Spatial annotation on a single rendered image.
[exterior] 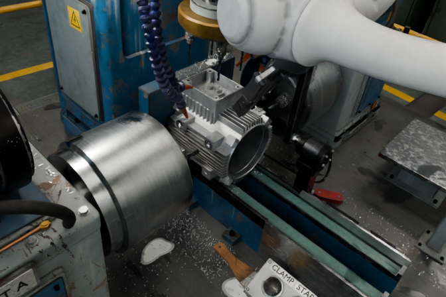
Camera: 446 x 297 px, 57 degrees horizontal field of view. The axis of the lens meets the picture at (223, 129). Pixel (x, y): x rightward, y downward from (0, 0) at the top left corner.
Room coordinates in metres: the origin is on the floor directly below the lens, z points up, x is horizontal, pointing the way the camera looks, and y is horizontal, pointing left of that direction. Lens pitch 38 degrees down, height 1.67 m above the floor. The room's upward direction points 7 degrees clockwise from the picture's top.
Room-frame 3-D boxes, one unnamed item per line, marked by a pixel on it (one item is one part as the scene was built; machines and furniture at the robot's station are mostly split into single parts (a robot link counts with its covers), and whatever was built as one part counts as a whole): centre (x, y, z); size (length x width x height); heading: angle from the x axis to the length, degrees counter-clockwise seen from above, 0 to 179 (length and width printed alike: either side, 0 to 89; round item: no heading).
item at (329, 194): (0.86, -0.33, 0.81); 0.09 x 0.03 x 0.02; 82
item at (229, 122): (0.84, 0.01, 1.01); 0.20 x 0.19 x 0.19; 51
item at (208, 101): (0.86, 0.04, 1.11); 0.12 x 0.11 x 0.07; 51
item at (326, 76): (1.09, -0.20, 1.04); 0.41 x 0.25 x 0.25; 141
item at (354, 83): (1.30, -0.37, 0.99); 0.35 x 0.31 x 0.37; 141
